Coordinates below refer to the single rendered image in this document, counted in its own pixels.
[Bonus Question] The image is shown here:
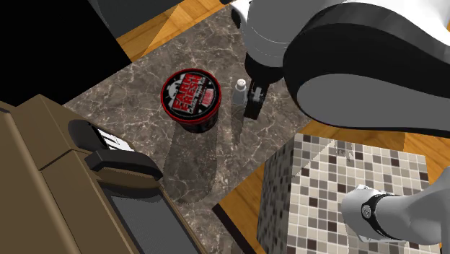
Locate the brown appliance with black handles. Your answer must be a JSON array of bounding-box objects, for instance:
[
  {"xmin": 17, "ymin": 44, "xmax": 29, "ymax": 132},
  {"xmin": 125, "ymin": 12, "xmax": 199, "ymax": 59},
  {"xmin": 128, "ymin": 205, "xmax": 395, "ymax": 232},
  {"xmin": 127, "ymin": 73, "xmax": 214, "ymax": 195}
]
[{"xmin": 0, "ymin": 92, "xmax": 209, "ymax": 254}]

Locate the small grey shaker white cap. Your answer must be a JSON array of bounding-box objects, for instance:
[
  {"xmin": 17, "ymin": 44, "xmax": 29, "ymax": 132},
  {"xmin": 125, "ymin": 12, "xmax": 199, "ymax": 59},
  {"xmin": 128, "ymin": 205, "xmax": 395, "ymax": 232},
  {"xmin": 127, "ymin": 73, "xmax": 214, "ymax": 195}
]
[{"xmin": 231, "ymin": 78, "xmax": 248, "ymax": 107}]

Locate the tile patterned robot stand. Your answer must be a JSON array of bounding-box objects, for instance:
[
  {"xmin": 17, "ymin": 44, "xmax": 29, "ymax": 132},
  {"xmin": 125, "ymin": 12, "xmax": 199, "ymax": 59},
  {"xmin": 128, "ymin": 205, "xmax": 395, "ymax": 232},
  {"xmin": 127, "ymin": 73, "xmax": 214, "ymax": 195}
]
[{"xmin": 256, "ymin": 133, "xmax": 442, "ymax": 254}]

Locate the red and black round tin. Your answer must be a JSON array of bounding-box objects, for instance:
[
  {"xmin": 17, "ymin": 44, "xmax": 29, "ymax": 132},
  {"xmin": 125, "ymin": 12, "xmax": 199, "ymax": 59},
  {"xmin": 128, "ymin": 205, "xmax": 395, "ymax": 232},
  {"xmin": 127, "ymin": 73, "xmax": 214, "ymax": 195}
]
[{"xmin": 160, "ymin": 68, "xmax": 222, "ymax": 134}]

